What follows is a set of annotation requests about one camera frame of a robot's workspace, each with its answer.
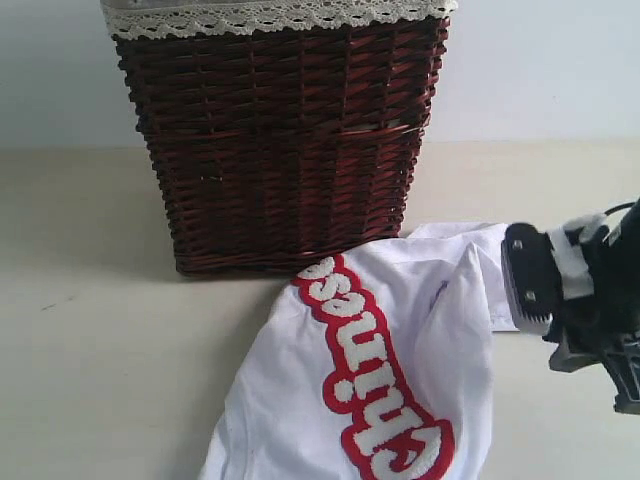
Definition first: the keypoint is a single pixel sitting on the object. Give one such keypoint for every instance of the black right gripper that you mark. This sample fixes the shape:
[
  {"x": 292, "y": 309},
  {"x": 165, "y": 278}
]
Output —
[{"x": 578, "y": 286}]

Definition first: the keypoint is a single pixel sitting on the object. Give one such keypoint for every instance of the white t-shirt red lettering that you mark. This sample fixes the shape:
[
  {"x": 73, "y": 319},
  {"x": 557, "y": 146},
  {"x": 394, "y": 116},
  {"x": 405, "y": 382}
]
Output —
[{"x": 375, "y": 363}]

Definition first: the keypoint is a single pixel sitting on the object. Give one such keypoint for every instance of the dark red wicker basket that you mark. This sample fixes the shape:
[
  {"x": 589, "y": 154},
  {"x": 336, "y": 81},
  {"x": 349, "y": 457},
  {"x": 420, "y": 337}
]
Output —
[{"x": 275, "y": 150}]

